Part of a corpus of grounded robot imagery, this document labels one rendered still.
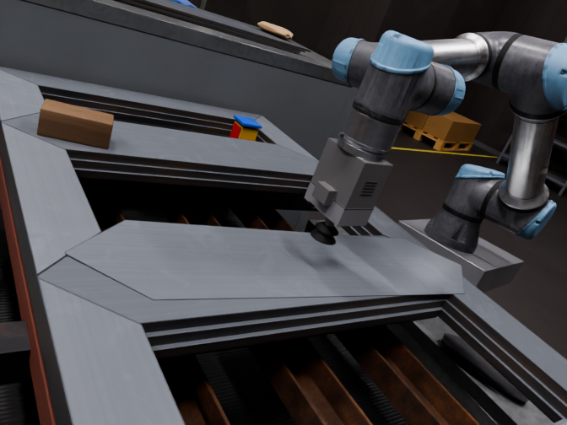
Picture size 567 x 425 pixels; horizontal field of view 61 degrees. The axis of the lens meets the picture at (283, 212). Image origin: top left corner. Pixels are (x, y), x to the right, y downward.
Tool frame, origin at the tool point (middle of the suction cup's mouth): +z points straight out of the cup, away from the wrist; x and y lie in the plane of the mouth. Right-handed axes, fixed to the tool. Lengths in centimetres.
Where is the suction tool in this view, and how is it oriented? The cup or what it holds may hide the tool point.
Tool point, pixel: (323, 237)
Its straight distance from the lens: 77.0
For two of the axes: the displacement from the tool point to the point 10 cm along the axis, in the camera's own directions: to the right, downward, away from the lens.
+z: -3.3, 8.6, 3.9
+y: 5.5, 5.2, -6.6
